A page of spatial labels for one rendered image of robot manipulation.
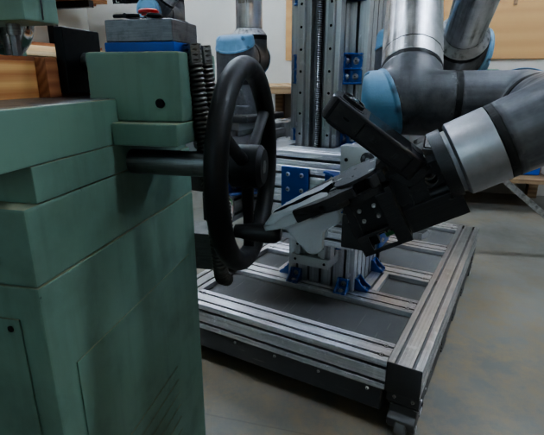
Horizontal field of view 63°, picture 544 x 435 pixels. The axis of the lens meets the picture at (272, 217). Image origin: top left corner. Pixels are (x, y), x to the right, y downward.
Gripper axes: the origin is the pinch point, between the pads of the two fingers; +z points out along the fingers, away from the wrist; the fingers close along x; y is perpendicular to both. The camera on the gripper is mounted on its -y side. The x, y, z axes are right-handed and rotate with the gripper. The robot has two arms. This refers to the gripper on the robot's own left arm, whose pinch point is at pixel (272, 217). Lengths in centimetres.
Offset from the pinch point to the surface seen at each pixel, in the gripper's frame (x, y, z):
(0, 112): -11.7, -22.2, 14.4
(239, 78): 4.5, -15.7, -2.8
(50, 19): 12.6, -36.5, 20.7
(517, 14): 344, 10, -108
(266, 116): 20.2, -10.3, 1.1
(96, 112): 3.3, -20.8, 15.7
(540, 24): 343, 25, -119
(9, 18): 7.5, -37.5, 22.8
